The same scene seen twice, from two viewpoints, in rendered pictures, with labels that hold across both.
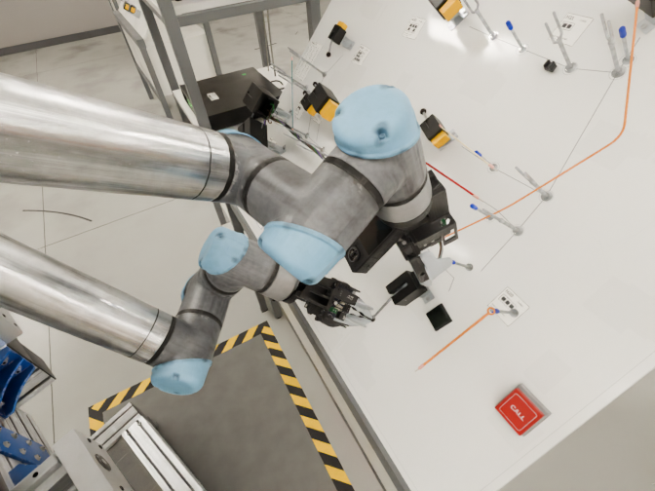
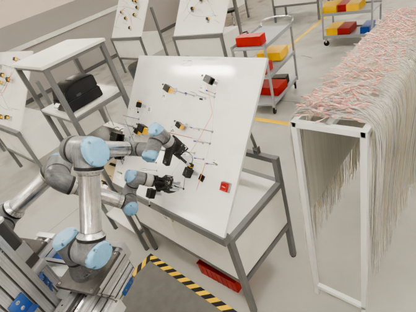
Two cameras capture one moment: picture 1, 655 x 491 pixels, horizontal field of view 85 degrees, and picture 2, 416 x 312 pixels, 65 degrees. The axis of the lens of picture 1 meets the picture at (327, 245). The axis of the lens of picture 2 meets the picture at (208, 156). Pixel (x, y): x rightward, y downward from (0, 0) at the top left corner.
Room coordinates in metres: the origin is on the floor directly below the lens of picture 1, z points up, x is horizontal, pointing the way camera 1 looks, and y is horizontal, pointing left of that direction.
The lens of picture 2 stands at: (-1.20, 0.07, 2.26)
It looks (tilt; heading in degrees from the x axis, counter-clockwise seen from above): 33 degrees down; 347
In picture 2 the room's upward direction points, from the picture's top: 18 degrees counter-clockwise
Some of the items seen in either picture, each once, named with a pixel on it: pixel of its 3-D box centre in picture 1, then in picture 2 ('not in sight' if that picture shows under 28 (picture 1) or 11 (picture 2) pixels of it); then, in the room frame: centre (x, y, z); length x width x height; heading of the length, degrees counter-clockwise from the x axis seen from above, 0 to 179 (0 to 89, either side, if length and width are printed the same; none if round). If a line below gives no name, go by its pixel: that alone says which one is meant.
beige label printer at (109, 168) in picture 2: not in sight; (118, 173); (1.40, 0.31, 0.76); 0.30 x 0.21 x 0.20; 119
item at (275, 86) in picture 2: not in sight; (268, 64); (2.85, -2.10, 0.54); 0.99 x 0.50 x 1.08; 123
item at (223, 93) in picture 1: (231, 97); (98, 141); (1.45, 0.33, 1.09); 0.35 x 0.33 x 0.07; 26
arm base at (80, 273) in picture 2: not in sight; (82, 261); (0.02, 0.50, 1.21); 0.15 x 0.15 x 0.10
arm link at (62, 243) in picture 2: not in sight; (71, 245); (0.02, 0.50, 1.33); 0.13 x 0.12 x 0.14; 40
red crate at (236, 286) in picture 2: not in sight; (226, 264); (0.53, -0.19, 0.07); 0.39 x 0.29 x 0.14; 29
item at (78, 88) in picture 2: not in sight; (74, 91); (1.41, 0.31, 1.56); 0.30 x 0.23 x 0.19; 118
